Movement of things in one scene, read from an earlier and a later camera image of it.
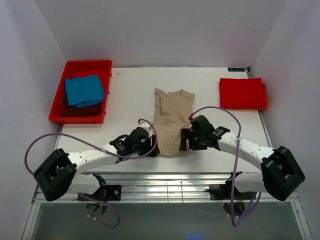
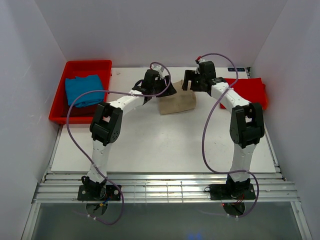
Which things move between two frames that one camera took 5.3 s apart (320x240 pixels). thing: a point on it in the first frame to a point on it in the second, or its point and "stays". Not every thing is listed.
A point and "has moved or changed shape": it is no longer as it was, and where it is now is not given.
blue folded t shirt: x=82 y=91 stays
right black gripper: x=187 y=134 to x=190 y=75
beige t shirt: x=172 y=112 has moved or changed shape
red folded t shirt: x=243 y=93 stays
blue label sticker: x=236 y=69 stays
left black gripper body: x=145 y=146 to x=160 y=85
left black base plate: x=105 y=192 stays
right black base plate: x=223 y=192 stays
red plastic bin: x=62 y=113 stays
